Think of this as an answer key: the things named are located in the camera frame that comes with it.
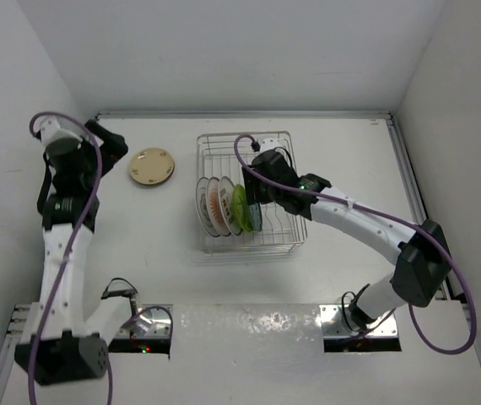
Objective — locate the white plate dark pattern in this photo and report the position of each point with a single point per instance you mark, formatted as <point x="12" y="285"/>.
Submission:
<point x="201" y="207"/>

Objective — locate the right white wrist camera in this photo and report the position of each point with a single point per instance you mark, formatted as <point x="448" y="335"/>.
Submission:
<point x="266" y="144"/>

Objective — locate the white plate colourful print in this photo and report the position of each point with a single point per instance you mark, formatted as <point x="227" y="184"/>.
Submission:
<point x="226" y="188"/>

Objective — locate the metal base plate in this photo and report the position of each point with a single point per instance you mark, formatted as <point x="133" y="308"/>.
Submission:
<point x="150" y="321"/>
<point x="334" y="326"/>

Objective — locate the beige cream plate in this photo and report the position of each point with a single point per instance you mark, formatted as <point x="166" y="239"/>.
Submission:
<point x="151" y="166"/>

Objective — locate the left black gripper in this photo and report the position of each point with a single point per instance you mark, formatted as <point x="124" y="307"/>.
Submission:
<point x="114" y="144"/>

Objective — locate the aluminium table frame rail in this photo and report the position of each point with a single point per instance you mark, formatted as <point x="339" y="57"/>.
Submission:
<point x="246" y="149"/>

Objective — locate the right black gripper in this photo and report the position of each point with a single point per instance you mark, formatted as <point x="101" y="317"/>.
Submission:
<point x="251" y="186"/>

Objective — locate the white plate orange flower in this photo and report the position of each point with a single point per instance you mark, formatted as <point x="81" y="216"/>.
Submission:
<point x="213" y="205"/>

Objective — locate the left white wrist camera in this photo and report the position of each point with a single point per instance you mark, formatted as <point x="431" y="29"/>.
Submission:
<point x="52" y="130"/>

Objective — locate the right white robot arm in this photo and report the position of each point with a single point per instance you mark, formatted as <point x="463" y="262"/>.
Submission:
<point x="419" y="267"/>

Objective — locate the dark grey blue plate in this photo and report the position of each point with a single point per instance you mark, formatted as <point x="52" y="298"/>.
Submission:
<point x="255" y="214"/>

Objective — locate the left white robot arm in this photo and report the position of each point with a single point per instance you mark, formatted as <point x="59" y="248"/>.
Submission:
<point x="62" y="345"/>

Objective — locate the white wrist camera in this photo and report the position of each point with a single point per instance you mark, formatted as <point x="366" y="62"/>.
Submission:
<point x="266" y="144"/>
<point x="52" y="130"/>

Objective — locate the green plate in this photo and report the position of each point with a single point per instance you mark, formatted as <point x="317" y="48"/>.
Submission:
<point x="240" y="208"/>

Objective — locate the metal wire dish rack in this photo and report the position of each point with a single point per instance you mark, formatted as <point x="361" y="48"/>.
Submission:
<point x="281" y="232"/>

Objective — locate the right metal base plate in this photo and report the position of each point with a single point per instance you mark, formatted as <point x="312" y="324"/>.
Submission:
<point x="334" y="326"/>

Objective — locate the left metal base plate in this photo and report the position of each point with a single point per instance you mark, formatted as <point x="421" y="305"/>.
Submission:
<point x="150" y="321"/>

